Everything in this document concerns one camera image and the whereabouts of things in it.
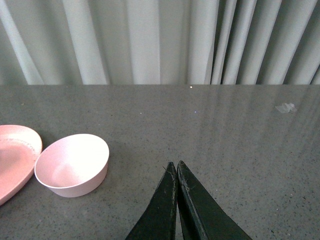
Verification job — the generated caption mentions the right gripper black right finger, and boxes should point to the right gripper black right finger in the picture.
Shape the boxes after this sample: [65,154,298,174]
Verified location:
[177,160,251,240]

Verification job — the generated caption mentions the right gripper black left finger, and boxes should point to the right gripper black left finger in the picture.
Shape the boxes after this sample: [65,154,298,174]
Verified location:
[126,162,178,240]

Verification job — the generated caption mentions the pink bowl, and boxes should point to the pink bowl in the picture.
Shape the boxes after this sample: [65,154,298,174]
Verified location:
[34,133,110,198]

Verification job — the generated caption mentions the pink plate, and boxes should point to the pink plate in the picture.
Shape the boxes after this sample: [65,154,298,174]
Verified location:
[0,124,43,205]

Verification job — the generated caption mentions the clear plastic scrap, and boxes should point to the clear plastic scrap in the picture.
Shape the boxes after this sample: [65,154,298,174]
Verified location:
[275,103,297,114]

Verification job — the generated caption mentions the white curtain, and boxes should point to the white curtain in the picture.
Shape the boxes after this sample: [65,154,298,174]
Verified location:
[0,0,320,85]

